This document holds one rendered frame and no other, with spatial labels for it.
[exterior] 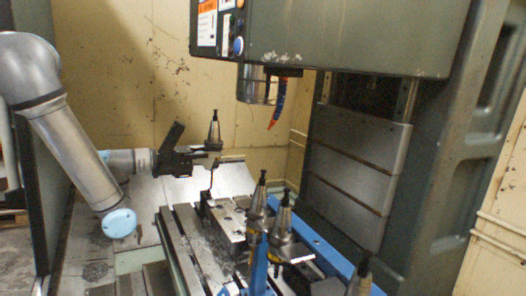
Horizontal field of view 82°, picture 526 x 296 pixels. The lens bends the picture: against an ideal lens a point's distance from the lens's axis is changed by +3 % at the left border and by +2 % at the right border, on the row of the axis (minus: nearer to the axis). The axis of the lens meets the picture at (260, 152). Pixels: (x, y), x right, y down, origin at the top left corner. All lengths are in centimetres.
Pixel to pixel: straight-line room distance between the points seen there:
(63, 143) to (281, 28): 50
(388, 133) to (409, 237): 37
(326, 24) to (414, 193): 68
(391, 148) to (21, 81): 102
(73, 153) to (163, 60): 124
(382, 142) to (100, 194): 90
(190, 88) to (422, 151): 137
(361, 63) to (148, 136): 146
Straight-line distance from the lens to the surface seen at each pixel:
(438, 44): 98
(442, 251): 138
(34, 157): 114
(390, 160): 113
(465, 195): 142
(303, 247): 65
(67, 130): 74
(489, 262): 150
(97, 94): 190
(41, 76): 72
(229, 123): 207
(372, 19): 79
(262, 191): 71
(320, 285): 57
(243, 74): 93
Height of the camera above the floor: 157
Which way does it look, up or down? 17 degrees down
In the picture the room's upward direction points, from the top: 6 degrees clockwise
